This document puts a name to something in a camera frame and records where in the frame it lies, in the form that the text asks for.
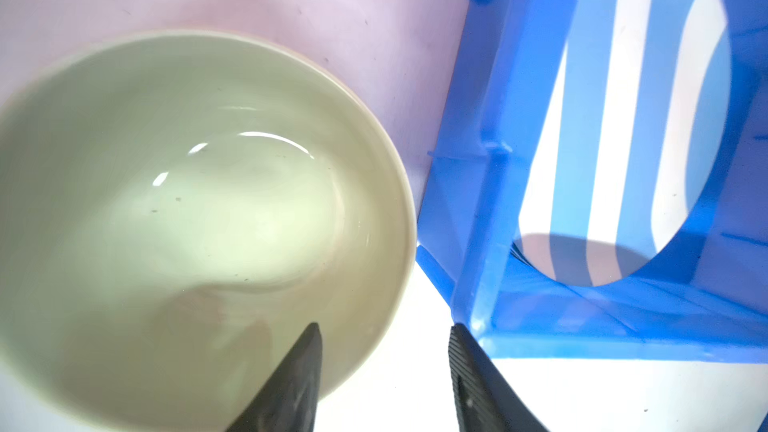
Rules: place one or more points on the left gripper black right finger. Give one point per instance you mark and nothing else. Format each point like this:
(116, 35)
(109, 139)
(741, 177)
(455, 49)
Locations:
(484, 401)

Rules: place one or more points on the light green bowl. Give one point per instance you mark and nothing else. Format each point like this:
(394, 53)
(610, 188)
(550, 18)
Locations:
(176, 208)

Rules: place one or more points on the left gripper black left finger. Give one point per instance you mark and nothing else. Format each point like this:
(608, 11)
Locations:
(288, 400)

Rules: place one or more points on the blue plastic bin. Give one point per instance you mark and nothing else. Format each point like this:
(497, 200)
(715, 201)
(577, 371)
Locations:
(702, 298)

